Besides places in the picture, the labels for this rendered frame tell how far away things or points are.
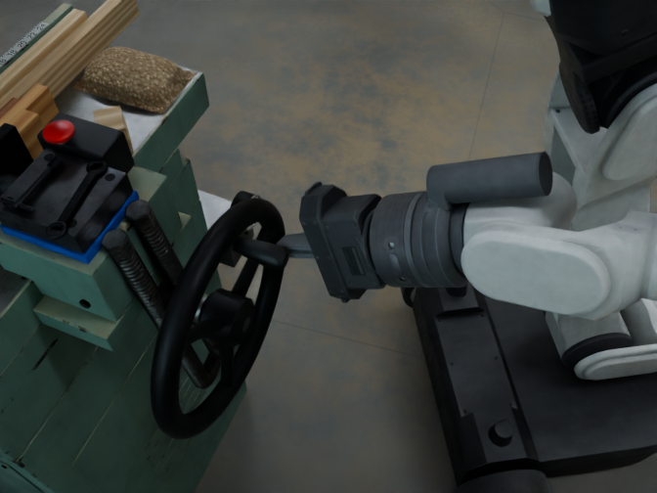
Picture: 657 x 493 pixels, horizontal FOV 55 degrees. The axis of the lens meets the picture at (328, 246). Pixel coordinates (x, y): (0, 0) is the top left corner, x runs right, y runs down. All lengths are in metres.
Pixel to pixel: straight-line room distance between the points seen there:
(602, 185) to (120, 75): 0.64
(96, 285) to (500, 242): 0.38
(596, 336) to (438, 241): 0.86
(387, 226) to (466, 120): 1.68
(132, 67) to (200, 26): 1.76
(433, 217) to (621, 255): 0.15
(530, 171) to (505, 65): 1.99
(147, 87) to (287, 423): 0.94
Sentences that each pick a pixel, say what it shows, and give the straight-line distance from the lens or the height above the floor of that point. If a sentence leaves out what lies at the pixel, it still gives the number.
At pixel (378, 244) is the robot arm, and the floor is 1.01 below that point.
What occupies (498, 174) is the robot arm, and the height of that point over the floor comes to 1.09.
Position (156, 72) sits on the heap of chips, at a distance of 0.88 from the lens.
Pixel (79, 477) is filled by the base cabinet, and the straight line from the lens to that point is 1.01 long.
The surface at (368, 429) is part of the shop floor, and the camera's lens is 1.55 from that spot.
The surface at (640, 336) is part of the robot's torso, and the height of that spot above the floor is 0.28.
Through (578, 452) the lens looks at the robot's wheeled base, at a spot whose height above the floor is 0.17.
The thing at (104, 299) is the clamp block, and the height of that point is 0.92.
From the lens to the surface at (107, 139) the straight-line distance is 0.68.
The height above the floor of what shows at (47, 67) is 0.94.
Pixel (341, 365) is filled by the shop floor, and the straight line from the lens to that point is 1.61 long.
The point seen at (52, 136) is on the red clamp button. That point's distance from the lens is 0.68.
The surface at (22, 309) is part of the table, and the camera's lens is 0.74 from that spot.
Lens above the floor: 1.45
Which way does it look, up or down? 53 degrees down
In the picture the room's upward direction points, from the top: straight up
